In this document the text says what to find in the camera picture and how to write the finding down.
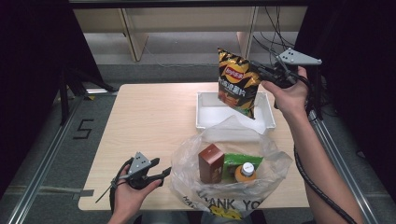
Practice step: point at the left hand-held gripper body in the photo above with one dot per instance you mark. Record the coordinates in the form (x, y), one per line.
(138, 165)

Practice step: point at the black yellow chips bag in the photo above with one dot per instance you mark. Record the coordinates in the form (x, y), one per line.
(238, 81)

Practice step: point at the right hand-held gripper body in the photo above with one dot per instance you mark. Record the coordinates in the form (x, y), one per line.
(295, 57)

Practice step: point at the white plastic bin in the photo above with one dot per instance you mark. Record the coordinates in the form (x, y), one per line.
(214, 113)

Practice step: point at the green snack packet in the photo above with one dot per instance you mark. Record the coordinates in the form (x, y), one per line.
(238, 158)

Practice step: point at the black curtain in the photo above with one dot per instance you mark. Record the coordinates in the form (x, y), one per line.
(28, 77)
(358, 77)

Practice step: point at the person's right hand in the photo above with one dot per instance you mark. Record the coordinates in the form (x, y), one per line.
(291, 99)

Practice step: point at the metal floor rail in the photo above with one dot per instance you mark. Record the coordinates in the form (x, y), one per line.
(345, 174)
(40, 161)

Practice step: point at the brown carton box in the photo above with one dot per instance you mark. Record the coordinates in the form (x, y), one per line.
(210, 163)

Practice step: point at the person's left hand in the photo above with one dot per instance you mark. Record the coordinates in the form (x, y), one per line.
(130, 200)

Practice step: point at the orange juice bottle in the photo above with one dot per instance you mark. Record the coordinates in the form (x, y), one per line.
(244, 175)

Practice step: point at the clear plastic bag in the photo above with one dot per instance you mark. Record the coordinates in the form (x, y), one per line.
(274, 161)

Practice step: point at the light wooden desk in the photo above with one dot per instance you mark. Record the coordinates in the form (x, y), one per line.
(186, 18)

